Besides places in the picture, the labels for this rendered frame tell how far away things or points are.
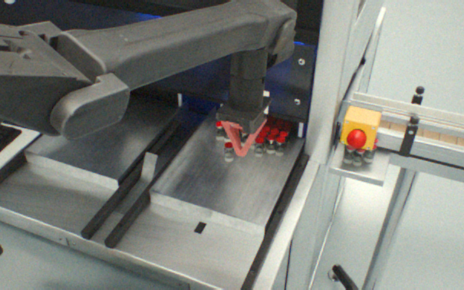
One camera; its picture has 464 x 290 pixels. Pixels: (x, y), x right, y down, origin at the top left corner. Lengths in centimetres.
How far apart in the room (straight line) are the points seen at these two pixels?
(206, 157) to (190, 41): 62
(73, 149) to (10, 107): 84
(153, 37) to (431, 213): 200
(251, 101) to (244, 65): 6
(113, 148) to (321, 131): 51
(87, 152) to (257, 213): 45
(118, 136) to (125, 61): 77
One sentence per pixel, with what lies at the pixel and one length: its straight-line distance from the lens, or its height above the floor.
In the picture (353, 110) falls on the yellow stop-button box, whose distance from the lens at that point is 103.
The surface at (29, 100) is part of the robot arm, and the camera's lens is 36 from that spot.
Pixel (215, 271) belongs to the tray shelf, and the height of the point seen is 88.
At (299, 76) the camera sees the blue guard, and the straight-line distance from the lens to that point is 98.
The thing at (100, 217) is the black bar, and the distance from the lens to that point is 98.
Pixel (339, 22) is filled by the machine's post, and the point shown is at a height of 124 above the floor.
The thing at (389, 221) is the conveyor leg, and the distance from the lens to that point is 140.
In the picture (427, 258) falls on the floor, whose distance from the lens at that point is 216.
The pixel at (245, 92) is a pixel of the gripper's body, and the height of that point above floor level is 121.
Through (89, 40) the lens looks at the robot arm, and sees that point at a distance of 44.
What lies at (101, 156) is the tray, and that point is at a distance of 114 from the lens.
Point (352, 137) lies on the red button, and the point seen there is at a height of 101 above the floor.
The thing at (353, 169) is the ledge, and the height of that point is 88.
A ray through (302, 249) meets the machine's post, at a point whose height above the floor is 55.
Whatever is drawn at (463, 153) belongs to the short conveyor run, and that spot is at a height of 93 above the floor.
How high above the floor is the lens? 161
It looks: 40 degrees down
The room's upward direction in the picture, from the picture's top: straight up
